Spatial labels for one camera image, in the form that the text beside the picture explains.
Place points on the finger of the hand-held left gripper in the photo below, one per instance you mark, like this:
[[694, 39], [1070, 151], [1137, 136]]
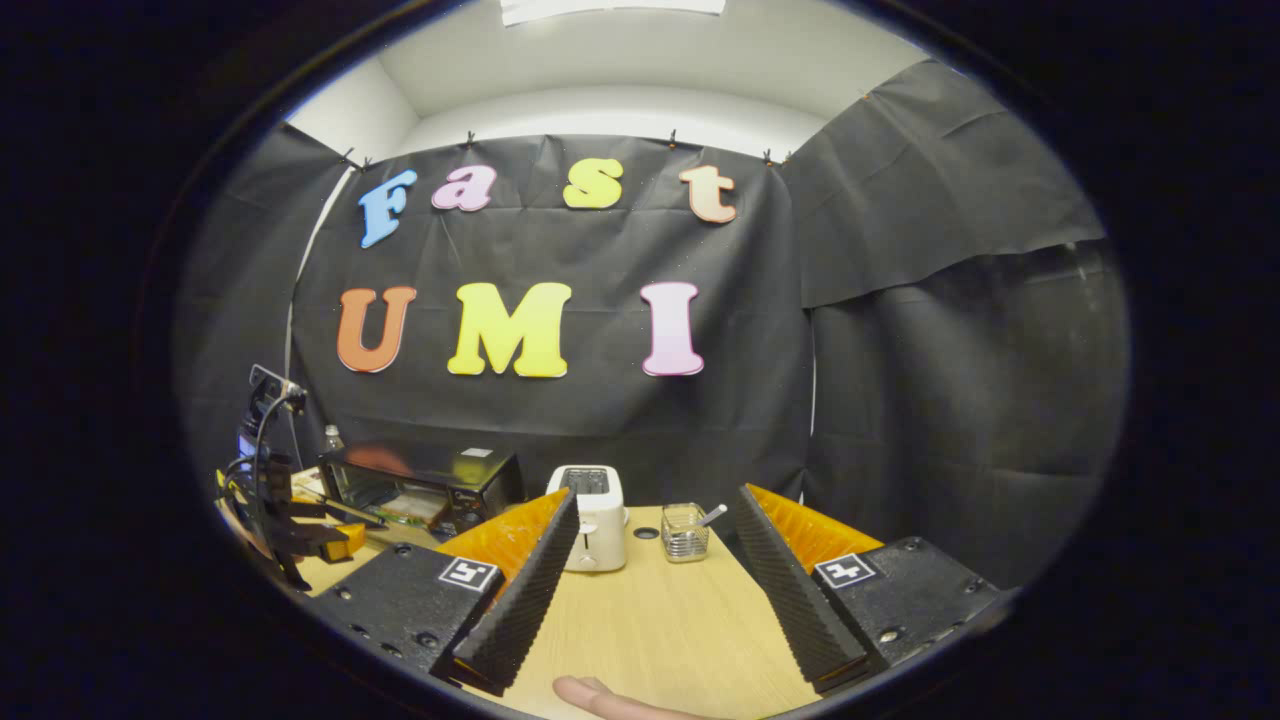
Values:
[[325, 545]]

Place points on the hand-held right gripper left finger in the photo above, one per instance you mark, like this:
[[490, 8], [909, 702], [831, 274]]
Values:
[[525, 600]]

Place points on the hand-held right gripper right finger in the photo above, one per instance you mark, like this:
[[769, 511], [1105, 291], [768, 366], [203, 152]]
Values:
[[790, 590]]

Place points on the black electric oven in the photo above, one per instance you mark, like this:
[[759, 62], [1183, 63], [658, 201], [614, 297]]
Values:
[[470, 475]]

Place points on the clear plastic water bottle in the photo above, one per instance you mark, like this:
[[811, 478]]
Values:
[[333, 440]]

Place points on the white toaster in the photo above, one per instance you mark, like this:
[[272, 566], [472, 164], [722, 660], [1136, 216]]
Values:
[[600, 530]]

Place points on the metal spoon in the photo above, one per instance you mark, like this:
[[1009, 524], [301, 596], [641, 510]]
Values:
[[714, 514]]

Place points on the clear glass cup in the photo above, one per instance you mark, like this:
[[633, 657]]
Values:
[[685, 540]]

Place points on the ceiling light panel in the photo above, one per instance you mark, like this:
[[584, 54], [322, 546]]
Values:
[[612, 8]]

